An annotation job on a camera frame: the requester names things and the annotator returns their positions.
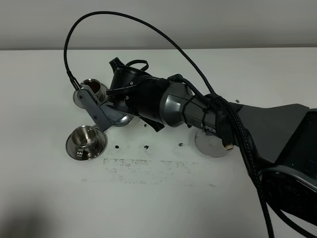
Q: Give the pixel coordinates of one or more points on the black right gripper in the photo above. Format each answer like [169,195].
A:
[136,92]

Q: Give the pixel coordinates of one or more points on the stainless steel teapot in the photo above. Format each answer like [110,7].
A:
[120,123]

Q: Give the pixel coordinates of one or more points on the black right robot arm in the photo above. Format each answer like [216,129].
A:
[282,141]

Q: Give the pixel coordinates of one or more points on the steel teapot saucer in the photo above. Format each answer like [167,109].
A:
[210,145]

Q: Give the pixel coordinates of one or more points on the near steel saucer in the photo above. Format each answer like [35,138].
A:
[98,150]

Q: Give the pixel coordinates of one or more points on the far steel saucer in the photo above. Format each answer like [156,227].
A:
[79,99]

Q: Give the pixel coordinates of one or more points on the far steel teacup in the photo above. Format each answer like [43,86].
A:
[97,87]

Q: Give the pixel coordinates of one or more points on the steel teacup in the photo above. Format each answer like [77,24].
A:
[83,140]
[97,87]

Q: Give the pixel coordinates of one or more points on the near steel teacup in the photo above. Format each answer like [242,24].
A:
[83,140]

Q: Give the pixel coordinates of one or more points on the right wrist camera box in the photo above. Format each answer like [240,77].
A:
[102,115]

